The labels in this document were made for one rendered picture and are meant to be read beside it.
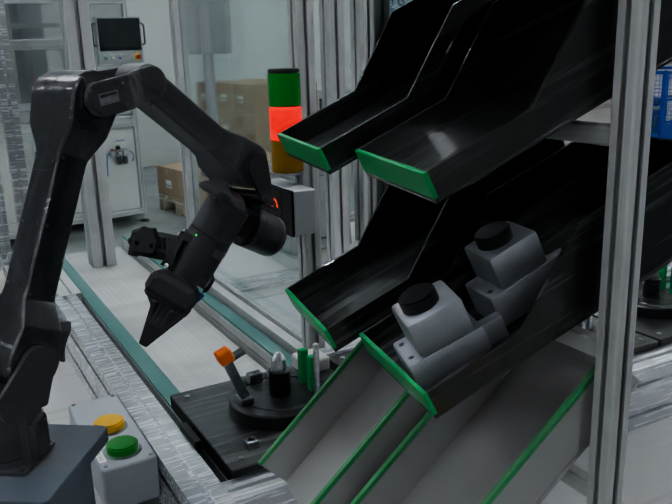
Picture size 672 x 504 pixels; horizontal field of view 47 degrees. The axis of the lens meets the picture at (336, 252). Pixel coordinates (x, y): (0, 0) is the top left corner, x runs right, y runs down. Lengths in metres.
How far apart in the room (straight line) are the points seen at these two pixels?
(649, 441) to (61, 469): 0.85
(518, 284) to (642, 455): 0.65
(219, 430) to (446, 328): 0.52
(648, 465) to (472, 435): 0.52
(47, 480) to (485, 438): 0.41
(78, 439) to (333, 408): 0.27
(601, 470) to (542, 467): 0.04
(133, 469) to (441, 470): 0.43
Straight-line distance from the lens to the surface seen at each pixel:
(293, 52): 1.21
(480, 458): 0.72
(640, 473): 1.20
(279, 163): 1.19
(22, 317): 0.80
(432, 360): 0.59
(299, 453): 0.87
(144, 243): 0.97
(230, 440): 1.02
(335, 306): 0.76
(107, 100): 0.81
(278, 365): 1.06
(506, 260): 0.62
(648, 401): 1.31
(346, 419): 0.86
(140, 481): 1.04
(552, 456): 0.65
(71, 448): 0.86
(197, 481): 0.98
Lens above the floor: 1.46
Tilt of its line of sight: 15 degrees down
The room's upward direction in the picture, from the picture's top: 2 degrees counter-clockwise
